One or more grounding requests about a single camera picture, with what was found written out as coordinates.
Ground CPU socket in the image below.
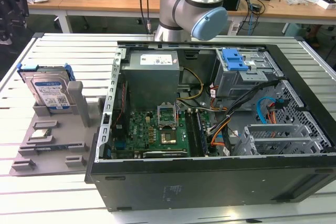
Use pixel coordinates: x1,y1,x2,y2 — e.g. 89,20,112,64
160,128,178,145

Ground metal socket cover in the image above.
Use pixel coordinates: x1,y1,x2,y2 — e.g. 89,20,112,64
156,102,177,130

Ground black cable bundle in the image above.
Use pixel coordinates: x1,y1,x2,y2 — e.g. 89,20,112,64
207,79,284,156

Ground black graphics card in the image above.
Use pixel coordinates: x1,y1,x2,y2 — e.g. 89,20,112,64
143,150,188,159

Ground green motherboard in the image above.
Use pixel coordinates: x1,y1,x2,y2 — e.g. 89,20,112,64
111,110,211,158

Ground grey metal drive cage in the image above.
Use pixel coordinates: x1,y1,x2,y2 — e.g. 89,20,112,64
212,48,286,99

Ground blue wire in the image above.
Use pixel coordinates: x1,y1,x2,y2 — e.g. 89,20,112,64
256,97,276,125

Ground silver CPU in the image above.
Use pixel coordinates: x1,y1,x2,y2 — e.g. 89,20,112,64
30,129,52,140

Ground yellow wires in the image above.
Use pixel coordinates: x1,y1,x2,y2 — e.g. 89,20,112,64
181,68,204,101

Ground black PC case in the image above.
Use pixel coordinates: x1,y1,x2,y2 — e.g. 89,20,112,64
83,40,336,213

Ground orange wire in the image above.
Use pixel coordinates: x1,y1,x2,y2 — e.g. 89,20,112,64
209,129,227,146
266,104,278,124

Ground grey metal disk bay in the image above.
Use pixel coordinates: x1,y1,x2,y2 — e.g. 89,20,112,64
233,123,331,156

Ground hard disk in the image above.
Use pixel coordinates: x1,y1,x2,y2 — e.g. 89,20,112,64
16,62,77,111

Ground installed RAM stick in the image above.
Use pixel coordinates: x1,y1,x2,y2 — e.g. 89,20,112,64
195,111,210,156

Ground white box with phone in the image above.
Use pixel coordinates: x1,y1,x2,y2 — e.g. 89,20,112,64
316,0,336,10

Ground wooden desk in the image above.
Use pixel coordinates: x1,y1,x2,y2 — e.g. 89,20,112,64
0,0,336,35

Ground locking lever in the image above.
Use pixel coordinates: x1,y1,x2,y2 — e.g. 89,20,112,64
175,102,182,128

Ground blue plastic drive carrier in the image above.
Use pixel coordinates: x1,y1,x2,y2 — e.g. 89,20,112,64
221,48,249,72

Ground grey power supply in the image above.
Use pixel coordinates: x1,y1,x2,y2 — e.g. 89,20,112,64
120,50,181,104

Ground black RAM slot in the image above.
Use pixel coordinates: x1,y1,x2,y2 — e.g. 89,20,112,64
185,110,203,156

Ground grey parts rack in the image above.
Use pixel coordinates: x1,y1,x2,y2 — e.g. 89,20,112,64
9,81,106,176

